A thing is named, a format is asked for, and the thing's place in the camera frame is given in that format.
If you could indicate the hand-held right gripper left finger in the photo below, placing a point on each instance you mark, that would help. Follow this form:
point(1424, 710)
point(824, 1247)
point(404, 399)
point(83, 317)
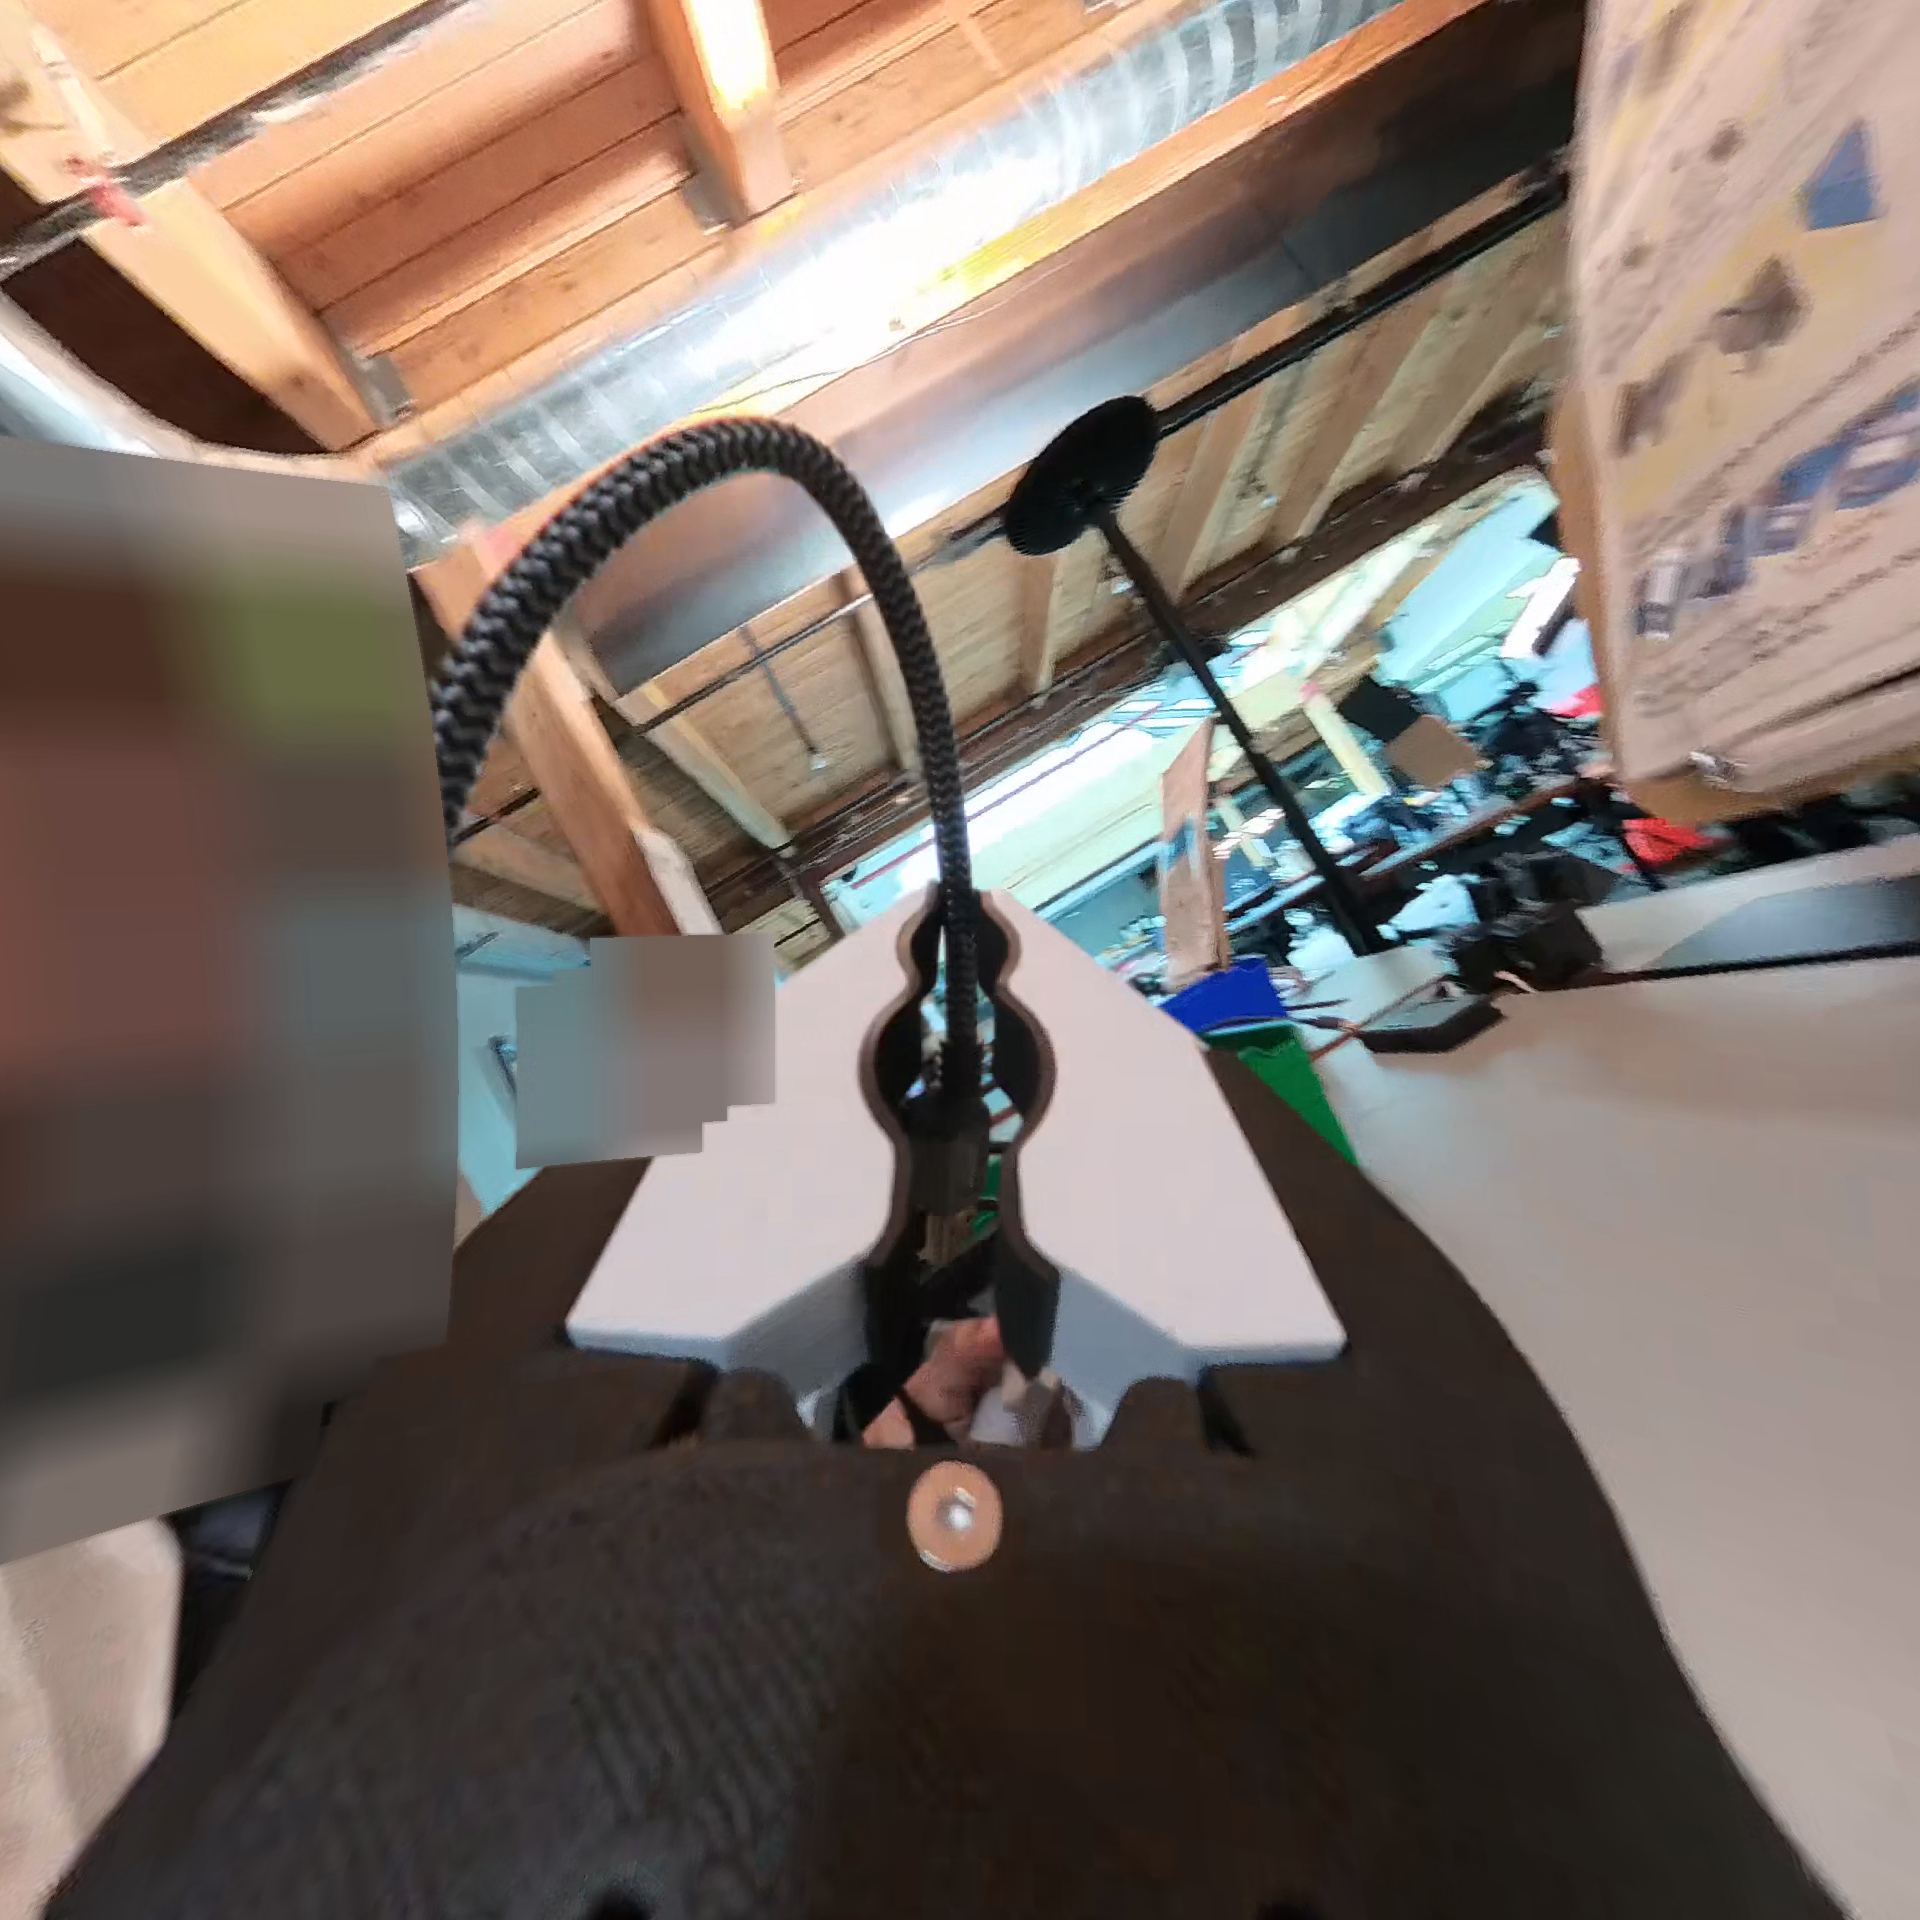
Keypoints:
point(720, 1200)

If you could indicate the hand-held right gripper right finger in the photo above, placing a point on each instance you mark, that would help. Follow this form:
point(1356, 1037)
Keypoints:
point(1170, 1200)

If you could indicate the green plastic bin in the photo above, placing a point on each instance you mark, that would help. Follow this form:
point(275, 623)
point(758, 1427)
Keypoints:
point(1289, 1080)

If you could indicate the grey desk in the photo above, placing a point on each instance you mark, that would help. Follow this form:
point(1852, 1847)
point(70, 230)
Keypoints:
point(1651, 1277)

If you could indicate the person's left hand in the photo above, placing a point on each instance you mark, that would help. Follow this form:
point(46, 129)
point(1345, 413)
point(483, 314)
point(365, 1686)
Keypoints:
point(948, 1381)

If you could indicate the blue plastic bin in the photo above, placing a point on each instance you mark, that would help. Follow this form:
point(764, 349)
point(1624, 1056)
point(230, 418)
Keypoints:
point(1224, 998)

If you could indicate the black rectangular device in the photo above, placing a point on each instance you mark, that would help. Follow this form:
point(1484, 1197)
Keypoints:
point(1434, 1025)

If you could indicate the black pole stand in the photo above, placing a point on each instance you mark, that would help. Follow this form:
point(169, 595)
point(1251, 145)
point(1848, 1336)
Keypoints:
point(1080, 474)

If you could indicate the printed instruction sheet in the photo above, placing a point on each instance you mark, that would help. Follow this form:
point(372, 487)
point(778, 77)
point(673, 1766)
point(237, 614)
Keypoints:
point(1739, 376)

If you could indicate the black camera equipment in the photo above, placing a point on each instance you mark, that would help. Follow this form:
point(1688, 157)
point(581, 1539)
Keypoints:
point(1539, 945)

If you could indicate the silver ventilation duct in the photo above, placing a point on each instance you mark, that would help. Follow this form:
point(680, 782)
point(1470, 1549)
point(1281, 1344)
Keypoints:
point(1050, 165)

